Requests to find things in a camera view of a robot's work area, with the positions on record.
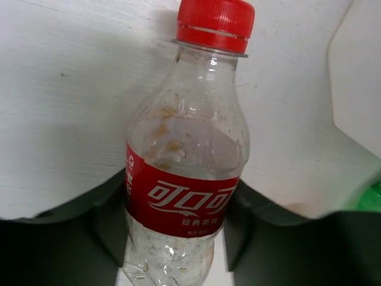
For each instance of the clear cola bottle red label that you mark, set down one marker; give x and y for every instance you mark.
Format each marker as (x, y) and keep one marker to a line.
(186, 146)

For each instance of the white octagonal bin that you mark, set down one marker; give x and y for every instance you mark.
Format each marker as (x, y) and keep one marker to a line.
(354, 72)

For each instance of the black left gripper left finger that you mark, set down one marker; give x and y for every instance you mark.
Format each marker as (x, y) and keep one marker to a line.
(81, 242)

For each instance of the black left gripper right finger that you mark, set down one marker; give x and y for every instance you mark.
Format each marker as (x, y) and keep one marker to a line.
(268, 245)

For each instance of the orange juice bottle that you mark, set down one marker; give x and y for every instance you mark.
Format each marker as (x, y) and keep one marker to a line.
(302, 209)

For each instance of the green plastic bottle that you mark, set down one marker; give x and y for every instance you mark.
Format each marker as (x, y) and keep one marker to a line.
(368, 200)

